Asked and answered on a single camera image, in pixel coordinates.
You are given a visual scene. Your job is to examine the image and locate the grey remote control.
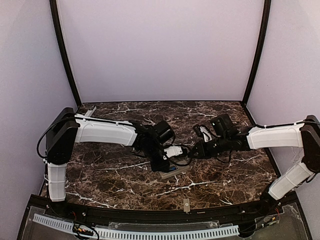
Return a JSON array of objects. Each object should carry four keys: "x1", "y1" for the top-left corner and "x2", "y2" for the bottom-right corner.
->
[{"x1": 159, "y1": 164, "x2": 190, "y2": 180}]

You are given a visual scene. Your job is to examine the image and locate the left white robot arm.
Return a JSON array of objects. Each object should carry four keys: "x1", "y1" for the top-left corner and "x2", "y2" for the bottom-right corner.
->
[{"x1": 43, "y1": 107, "x2": 183, "y2": 202}]

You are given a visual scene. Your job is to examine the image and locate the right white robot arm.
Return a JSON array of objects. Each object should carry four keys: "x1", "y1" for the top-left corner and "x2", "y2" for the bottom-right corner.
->
[{"x1": 188, "y1": 114, "x2": 320, "y2": 209}]

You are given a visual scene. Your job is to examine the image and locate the small white bar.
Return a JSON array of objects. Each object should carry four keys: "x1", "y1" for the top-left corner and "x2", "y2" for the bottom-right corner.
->
[{"x1": 84, "y1": 105, "x2": 97, "y2": 118}]

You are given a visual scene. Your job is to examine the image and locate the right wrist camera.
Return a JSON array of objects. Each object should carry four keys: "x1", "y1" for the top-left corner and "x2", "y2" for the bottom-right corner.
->
[{"x1": 193, "y1": 124, "x2": 214, "y2": 142}]

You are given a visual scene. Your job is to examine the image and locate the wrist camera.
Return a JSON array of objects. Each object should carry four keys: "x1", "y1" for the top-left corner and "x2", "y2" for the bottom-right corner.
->
[
  {"x1": 163, "y1": 145, "x2": 183, "y2": 159},
  {"x1": 193, "y1": 124, "x2": 214, "y2": 142}
]

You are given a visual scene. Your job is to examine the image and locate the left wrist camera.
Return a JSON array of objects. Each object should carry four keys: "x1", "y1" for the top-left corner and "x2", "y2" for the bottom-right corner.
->
[{"x1": 163, "y1": 145, "x2": 183, "y2": 159}]

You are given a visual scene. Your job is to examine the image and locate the right grey cable duct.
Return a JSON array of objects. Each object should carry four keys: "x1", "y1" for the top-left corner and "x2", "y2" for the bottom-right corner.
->
[{"x1": 94, "y1": 224, "x2": 240, "y2": 239}]

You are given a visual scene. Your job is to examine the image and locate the grey cable duct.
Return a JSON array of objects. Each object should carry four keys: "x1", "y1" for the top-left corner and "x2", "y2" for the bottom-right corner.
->
[
  {"x1": 94, "y1": 224, "x2": 240, "y2": 239},
  {"x1": 32, "y1": 213, "x2": 74, "y2": 234}
]

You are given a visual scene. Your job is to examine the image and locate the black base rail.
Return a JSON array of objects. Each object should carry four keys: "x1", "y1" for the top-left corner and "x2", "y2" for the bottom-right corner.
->
[{"x1": 23, "y1": 194, "x2": 284, "y2": 227}]

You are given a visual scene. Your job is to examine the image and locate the left grey cable duct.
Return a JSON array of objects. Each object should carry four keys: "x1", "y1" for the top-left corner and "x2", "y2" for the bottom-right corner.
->
[{"x1": 32, "y1": 213, "x2": 74, "y2": 234}]

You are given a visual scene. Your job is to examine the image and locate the right black frame post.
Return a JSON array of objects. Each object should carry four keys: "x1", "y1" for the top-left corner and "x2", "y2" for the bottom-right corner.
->
[{"x1": 241, "y1": 0, "x2": 272, "y2": 106}]

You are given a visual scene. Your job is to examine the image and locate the black frame post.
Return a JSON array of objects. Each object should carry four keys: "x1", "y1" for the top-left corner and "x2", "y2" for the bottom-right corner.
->
[
  {"x1": 49, "y1": 0, "x2": 82, "y2": 108},
  {"x1": 241, "y1": 0, "x2": 272, "y2": 106}
]

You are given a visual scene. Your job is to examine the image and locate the left black frame post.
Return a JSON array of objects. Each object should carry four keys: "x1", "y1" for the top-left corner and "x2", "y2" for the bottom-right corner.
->
[{"x1": 49, "y1": 0, "x2": 82, "y2": 108}]

